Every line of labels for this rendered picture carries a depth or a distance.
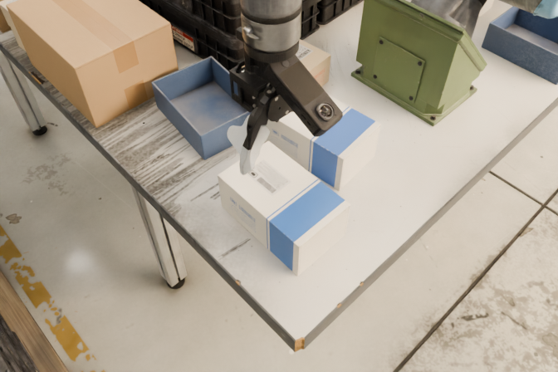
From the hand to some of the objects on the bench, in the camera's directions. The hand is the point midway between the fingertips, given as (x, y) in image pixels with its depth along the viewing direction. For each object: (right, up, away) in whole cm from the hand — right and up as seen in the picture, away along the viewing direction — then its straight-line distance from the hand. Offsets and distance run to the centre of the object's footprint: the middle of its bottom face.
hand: (282, 152), depth 81 cm
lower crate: (+6, +50, +69) cm, 86 cm away
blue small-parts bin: (-16, +8, +32) cm, 36 cm away
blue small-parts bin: (+62, +25, +47) cm, 82 cm away
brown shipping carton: (-42, +19, +42) cm, 62 cm away
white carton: (0, -12, +14) cm, 18 cm away
